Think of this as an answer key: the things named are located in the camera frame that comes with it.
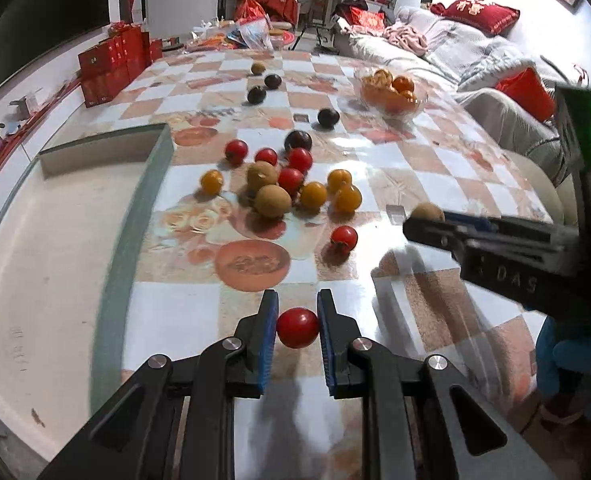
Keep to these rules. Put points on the red gift boxes stack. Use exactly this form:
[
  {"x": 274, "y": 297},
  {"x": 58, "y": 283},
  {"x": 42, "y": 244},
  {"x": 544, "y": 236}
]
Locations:
[{"x": 109, "y": 67}]

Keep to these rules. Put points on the pink blanket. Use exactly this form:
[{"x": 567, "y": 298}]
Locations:
[{"x": 406, "y": 37}]

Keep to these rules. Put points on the red cherry tomato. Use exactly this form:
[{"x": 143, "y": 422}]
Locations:
[
  {"x": 297, "y": 328},
  {"x": 300, "y": 160},
  {"x": 291, "y": 180},
  {"x": 267, "y": 155},
  {"x": 344, "y": 239},
  {"x": 235, "y": 152}
]

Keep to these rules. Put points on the orange tangerines in bowl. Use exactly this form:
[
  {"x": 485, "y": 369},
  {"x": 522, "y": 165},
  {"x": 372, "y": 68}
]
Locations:
[{"x": 388, "y": 93}]

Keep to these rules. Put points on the glass bowl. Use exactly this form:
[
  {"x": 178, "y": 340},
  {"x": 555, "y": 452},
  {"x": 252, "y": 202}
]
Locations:
[{"x": 421, "y": 91}]

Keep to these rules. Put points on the brown longan far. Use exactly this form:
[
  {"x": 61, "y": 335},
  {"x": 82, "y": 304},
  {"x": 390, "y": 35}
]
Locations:
[{"x": 258, "y": 68}]

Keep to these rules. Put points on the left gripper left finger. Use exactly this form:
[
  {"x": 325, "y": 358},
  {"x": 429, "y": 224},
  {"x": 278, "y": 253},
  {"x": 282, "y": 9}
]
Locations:
[{"x": 176, "y": 418}]

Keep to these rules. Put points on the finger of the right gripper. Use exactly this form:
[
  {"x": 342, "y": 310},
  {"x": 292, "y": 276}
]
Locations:
[
  {"x": 470, "y": 221},
  {"x": 444, "y": 236}
]

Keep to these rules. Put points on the yellow cherry tomato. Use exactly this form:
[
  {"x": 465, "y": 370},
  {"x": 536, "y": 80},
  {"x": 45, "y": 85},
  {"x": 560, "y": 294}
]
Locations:
[
  {"x": 313, "y": 195},
  {"x": 347, "y": 200},
  {"x": 212, "y": 182},
  {"x": 337, "y": 178}
]

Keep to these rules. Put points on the red cushion with characters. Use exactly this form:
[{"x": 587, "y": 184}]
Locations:
[{"x": 491, "y": 18}]

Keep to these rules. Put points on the white green tray box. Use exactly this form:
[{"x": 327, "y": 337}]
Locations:
[{"x": 70, "y": 238}]

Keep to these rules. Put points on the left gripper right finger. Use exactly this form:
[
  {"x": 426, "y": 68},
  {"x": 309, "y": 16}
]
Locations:
[{"x": 421, "y": 419}]

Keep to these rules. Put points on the grey sofa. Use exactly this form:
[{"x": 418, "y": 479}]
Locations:
[{"x": 468, "y": 64}]

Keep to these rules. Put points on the blue gloved right hand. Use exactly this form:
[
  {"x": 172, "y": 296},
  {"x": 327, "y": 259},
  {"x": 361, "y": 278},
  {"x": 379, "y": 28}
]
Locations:
[{"x": 563, "y": 373}]

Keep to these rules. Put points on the dark red plum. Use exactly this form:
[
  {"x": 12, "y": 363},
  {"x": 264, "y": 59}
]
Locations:
[{"x": 298, "y": 139}]

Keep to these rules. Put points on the brown longan fruit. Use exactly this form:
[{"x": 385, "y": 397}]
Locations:
[
  {"x": 260, "y": 174},
  {"x": 272, "y": 201},
  {"x": 428, "y": 211}
]

